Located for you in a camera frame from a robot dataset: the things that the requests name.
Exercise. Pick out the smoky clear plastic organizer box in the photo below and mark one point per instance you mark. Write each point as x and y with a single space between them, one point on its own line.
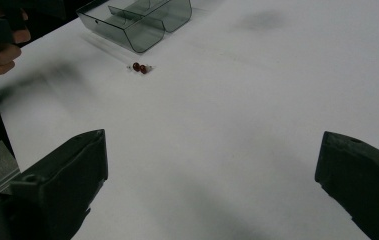
133 25

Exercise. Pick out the red bead earring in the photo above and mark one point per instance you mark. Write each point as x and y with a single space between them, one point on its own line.
136 66
143 69

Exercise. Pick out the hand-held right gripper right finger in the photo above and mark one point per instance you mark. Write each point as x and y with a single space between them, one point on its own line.
363 180

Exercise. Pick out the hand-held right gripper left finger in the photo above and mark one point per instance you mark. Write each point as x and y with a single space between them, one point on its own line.
67 176

